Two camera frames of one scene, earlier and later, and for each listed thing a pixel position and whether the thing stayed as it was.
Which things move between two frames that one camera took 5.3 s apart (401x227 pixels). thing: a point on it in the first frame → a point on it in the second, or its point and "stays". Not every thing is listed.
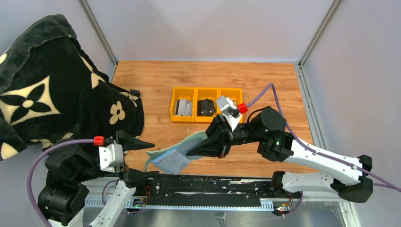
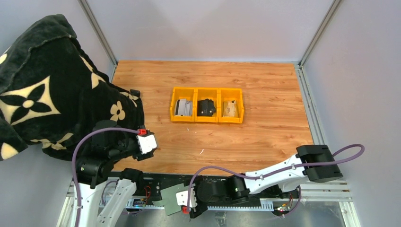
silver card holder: x=183 y=108 stays
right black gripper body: x=240 y=135 → x=202 y=205
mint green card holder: x=175 y=158 → x=169 y=199
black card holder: x=205 y=108 stays
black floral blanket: x=50 y=91 stays
